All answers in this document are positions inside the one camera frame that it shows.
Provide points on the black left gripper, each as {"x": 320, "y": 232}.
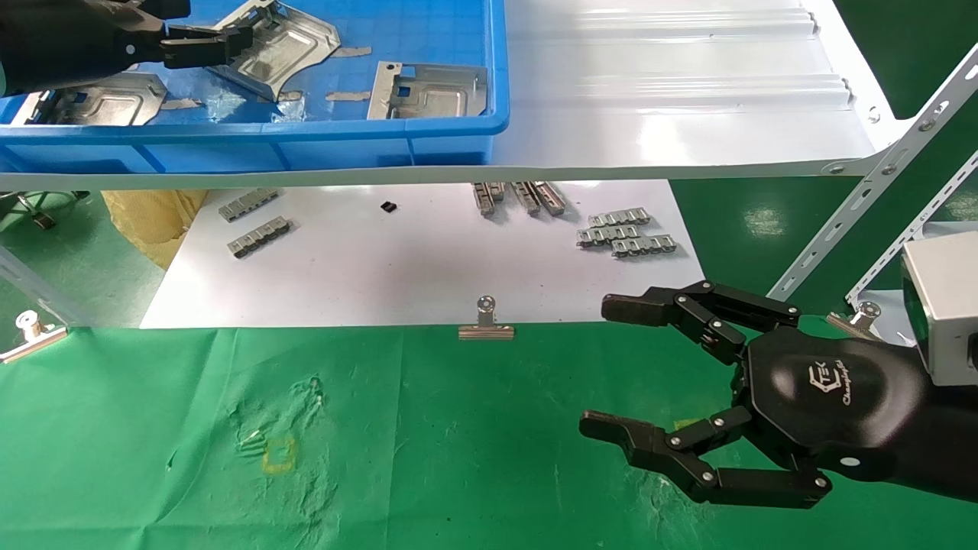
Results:
{"x": 61, "y": 38}

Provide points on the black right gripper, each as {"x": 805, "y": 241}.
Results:
{"x": 840, "y": 405}

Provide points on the stamped sheet metal bracket plate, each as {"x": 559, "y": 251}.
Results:
{"x": 114, "y": 103}
{"x": 435, "y": 95}
{"x": 294, "y": 46}

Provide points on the beige tape strip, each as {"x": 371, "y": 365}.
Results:
{"x": 345, "y": 96}
{"x": 290, "y": 96}
{"x": 181, "y": 103}
{"x": 351, "y": 52}

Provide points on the blue plastic bin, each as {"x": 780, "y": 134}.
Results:
{"x": 344, "y": 149}

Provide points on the yellow plastic bag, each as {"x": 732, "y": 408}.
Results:
{"x": 149, "y": 218}

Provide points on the silver binder clip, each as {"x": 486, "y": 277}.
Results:
{"x": 486, "y": 331}
{"x": 863, "y": 313}
{"x": 34, "y": 342}

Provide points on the green table cloth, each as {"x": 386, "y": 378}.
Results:
{"x": 458, "y": 443}

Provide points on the black metal stand base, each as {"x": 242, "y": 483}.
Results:
{"x": 42, "y": 220}

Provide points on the white metal shelf rack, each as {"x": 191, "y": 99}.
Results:
{"x": 649, "y": 114}

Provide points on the white slotted-angle storage rack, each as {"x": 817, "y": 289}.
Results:
{"x": 911, "y": 231}

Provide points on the ribbed silver metal rail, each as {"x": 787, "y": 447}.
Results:
{"x": 609, "y": 234}
{"x": 643, "y": 245}
{"x": 260, "y": 236}
{"x": 619, "y": 218}
{"x": 248, "y": 204}

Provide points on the grey metal slide rail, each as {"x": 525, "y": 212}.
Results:
{"x": 550, "y": 197}
{"x": 497, "y": 190}
{"x": 483, "y": 198}
{"x": 526, "y": 197}

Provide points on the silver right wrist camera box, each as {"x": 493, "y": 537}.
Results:
{"x": 947, "y": 305}

